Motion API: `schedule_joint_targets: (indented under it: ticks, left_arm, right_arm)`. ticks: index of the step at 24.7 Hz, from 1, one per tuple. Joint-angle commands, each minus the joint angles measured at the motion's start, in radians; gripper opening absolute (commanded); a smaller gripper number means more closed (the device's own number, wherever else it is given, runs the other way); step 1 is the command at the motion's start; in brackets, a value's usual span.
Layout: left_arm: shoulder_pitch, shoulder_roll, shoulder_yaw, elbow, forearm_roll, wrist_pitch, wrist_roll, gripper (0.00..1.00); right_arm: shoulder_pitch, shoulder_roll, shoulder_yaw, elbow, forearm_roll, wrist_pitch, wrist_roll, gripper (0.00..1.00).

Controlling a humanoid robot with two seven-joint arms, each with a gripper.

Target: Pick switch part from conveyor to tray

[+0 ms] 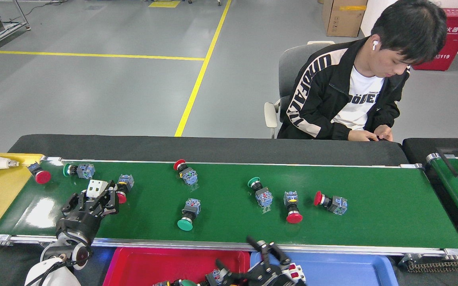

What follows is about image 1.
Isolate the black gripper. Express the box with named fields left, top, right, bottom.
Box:
left=56, top=180, right=120, bottom=248
left=215, top=236, right=298, bottom=286

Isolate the long green conveyor belt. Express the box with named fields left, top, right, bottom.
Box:
left=0, top=156, right=458, bottom=261

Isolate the person's right hand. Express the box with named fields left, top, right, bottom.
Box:
left=348, top=130, right=377, bottom=142

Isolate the person's left hand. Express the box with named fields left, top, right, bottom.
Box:
left=373, top=125, right=394, bottom=141

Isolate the red plastic bin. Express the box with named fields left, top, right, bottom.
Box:
left=103, top=247, right=250, bottom=286

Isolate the blue plastic bin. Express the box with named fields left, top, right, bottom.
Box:
left=250, top=251, right=399, bottom=286

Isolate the person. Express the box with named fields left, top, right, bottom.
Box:
left=278, top=0, right=448, bottom=141

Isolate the metal shelf rack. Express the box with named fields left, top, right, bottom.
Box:
left=0, top=0, right=31, bottom=56

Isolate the grey office chair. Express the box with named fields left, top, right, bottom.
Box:
left=264, top=41, right=336, bottom=139

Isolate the brown cardboard box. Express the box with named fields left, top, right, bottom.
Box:
left=322, top=0, right=369, bottom=38

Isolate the black drive chain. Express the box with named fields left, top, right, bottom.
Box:
left=399, top=254, right=458, bottom=273

